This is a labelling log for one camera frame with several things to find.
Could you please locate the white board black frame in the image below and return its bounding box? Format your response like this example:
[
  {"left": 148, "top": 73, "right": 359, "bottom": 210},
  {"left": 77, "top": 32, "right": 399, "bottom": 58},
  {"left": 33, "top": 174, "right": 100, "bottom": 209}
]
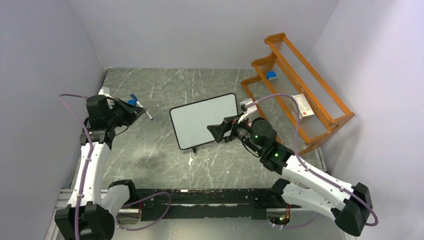
[{"left": 169, "top": 92, "right": 239, "bottom": 150}]

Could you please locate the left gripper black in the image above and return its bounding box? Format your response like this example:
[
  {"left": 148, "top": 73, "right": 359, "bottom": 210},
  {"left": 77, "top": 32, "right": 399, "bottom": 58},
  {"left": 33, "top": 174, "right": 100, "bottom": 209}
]
[{"left": 106, "top": 97, "right": 146, "bottom": 128}]

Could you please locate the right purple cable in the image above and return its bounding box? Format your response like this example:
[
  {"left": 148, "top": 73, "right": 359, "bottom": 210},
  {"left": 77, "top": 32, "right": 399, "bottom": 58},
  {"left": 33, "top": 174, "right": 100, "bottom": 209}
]
[{"left": 246, "top": 93, "right": 379, "bottom": 227}]

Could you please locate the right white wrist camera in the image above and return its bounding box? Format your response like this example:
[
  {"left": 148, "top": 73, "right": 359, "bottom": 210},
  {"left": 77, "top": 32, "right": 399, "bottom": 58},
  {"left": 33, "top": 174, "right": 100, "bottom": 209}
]
[{"left": 237, "top": 98, "right": 258, "bottom": 124}]

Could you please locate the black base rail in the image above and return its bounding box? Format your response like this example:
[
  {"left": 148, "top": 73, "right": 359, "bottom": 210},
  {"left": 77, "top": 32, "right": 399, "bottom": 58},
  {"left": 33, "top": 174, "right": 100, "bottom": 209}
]
[{"left": 121, "top": 188, "right": 289, "bottom": 222}]

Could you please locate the blue eraser on rack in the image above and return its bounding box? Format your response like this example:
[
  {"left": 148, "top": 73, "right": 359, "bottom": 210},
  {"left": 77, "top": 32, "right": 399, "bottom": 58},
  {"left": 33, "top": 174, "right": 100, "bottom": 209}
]
[{"left": 266, "top": 70, "right": 278, "bottom": 81}]

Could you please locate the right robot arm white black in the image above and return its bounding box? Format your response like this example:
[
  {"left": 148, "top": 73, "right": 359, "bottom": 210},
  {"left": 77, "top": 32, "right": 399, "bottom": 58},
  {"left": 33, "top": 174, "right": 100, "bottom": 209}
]
[{"left": 207, "top": 116, "right": 373, "bottom": 237}]

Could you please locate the blue marker cap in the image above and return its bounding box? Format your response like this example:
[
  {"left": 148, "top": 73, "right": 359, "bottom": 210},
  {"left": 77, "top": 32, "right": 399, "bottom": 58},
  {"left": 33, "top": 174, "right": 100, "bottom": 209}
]
[{"left": 130, "top": 94, "right": 138, "bottom": 102}]

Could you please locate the orange wooden rack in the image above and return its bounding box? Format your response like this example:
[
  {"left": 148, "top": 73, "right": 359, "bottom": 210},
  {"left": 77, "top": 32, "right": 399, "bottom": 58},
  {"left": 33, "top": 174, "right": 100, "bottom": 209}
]
[{"left": 240, "top": 32, "right": 355, "bottom": 155}]

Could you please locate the blue eraser on table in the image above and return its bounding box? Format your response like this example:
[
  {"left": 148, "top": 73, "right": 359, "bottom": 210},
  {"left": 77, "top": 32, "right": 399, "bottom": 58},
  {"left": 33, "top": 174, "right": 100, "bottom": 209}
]
[{"left": 127, "top": 99, "right": 137, "bottom": 106}]

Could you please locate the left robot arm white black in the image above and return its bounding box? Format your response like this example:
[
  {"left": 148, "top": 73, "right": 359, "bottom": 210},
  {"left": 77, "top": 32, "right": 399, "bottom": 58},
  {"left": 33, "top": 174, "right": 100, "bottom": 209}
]
[{"left": 54, "top": 93, "right": 147, "bottom": 240}]

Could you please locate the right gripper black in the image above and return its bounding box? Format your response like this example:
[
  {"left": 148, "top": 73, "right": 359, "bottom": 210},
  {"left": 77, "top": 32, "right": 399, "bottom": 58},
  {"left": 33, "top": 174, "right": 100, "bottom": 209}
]
[{"left": 206, "top": 112, "right": 263, "bottom": 155}]

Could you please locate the white marker pen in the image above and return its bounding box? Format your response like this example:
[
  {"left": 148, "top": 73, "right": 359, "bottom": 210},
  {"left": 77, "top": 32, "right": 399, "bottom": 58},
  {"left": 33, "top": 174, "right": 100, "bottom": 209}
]
[{"left": 135, "top": 100, "right": 154, "bottom": 121}]

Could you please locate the white red small box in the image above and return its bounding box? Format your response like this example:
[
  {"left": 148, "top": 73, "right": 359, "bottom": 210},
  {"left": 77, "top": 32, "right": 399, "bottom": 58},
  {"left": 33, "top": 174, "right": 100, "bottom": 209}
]
[{"left": 292, "top": 93, "right": 315, "bottom": 120}]

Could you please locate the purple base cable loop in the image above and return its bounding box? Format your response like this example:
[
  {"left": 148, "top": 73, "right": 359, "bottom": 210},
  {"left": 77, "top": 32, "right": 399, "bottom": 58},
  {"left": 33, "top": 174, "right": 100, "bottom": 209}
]
[{"left": 114, "top": 191, "right": 172, "bottom": 232}]

